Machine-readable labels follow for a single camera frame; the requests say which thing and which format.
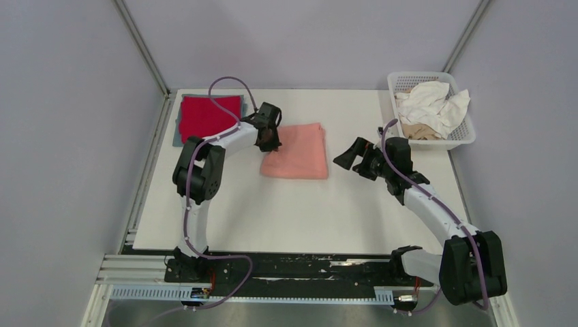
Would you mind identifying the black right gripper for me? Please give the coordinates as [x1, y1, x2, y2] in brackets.
[333, 137, 392, 181]

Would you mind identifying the salmon pink t-shirt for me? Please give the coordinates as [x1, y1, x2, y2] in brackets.
[260, 123, 329, 180]

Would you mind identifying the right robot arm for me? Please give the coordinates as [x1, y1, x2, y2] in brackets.
[333, 137, 508, 306]

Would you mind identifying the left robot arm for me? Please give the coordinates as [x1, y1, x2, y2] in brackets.
[169, 102, 282, 282]

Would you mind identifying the folded red t-shirt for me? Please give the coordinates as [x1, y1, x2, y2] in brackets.
[177, 95, 243, 144]

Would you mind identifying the beige crumpled t-shirt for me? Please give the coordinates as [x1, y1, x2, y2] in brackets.
[401, 123, 441, 140]

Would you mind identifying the folded grey t-shirt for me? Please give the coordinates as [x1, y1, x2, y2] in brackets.
[172, 94, 234, 147]

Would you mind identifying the white crumpled t-shirt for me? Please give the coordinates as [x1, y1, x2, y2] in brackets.
[394, 81, 471, 140]

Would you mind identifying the white plastic laundry basket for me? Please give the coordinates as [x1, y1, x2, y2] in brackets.
[387, 72, 476, 150]

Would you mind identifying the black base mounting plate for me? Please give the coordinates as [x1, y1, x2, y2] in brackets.
[121, 243, 436, 300]

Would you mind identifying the aluminium frame rail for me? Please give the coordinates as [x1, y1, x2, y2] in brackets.
[81, 255, 516, 327]

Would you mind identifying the white slotted cable duct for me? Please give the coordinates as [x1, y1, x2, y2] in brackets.
[110, 285, 395, 306]

